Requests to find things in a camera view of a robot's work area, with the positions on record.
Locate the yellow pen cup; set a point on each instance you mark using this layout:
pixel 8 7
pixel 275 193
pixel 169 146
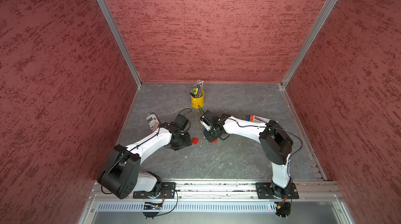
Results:
pixel 197 100

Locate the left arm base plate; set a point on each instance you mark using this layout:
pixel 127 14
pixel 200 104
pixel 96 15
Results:
pixel 164 190

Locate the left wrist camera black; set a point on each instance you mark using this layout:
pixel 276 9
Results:
pixel 182 123

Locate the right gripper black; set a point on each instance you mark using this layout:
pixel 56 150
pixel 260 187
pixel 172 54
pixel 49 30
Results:
pixel 209 138

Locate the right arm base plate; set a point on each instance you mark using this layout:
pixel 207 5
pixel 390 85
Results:
pixel 271 191

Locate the white blue red flat box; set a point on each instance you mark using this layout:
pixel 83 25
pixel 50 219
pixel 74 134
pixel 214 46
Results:
pixel 257 119

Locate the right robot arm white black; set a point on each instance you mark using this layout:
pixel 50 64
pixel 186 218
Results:
pixel 276 144

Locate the pens bundle in cup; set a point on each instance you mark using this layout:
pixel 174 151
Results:
pixel 197 87

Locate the small striped can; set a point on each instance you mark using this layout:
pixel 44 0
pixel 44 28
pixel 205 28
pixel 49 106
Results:
pixel 152 121

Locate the aluminium corner post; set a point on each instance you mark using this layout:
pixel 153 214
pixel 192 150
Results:
pixel 119 40
pixel 317 25

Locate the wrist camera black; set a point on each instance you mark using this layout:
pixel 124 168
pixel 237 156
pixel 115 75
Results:
pixel 182 123
pixel 209 120

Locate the left aluminium corner post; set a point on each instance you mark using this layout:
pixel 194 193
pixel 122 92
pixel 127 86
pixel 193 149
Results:
pixel 119 40

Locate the aluminium front rail frame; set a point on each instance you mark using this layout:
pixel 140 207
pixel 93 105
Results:
pixel 229 191

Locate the white slotted cable duct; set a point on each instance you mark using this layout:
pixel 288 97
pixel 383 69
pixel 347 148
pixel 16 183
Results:
pixel 202 207

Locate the right aluminium corner post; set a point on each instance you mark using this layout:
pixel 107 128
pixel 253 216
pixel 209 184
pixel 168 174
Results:
pixel 317 25

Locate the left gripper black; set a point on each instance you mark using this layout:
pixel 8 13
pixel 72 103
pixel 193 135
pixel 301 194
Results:
pixel 187 143

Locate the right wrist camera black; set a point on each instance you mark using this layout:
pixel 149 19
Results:
pixel 209 120

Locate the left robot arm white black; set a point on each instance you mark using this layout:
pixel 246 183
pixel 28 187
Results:
pixel 121 174

